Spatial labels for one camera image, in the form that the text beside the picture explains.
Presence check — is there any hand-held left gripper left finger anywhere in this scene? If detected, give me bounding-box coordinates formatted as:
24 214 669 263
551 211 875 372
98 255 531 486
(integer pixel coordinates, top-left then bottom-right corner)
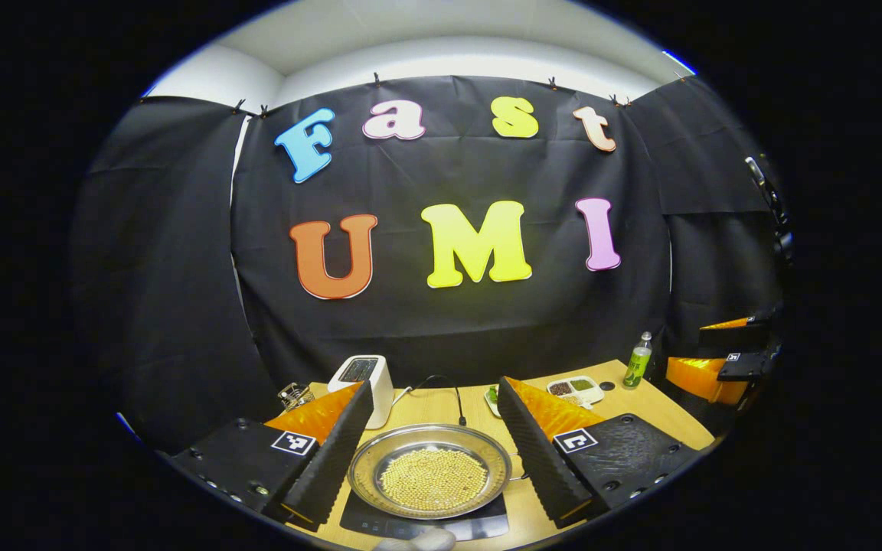
159 381 376 533

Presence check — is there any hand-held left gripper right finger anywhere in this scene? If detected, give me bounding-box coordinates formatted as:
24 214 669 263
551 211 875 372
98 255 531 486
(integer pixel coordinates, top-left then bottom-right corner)
495 377 711 530

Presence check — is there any steel pot with black handle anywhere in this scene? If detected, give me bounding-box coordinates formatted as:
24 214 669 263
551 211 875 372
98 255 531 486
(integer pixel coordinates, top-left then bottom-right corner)
347 423 528 521

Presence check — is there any black induction cooktop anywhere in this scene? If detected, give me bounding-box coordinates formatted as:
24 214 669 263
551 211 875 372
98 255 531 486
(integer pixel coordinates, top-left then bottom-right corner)
339 490 511 541

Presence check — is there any heap of yellow soybeans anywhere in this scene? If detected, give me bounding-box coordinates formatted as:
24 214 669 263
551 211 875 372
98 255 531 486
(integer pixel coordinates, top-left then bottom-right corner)
378 448 489 512

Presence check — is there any green tea bottle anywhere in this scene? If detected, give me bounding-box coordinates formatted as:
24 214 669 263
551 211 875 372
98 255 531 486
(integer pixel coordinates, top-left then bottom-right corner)
623 331 653 390

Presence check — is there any white divided bean tray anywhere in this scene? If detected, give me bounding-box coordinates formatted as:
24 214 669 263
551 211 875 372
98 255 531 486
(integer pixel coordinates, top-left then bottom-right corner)
546 377 605 408

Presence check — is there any white toaster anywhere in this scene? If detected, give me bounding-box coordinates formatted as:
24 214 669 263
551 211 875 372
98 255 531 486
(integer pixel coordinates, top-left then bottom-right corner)
327 354 395 430

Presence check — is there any dark metal stand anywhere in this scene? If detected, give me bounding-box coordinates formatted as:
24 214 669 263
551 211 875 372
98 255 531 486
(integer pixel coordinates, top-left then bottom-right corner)
744 156 795 266

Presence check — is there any metal wire basket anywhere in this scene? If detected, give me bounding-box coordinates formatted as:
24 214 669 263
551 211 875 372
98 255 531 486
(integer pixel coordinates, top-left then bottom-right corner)
278 383 315 412

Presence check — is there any black power cable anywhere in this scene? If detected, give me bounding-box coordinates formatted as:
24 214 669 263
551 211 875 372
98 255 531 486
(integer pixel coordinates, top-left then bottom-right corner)
409 375 468 426

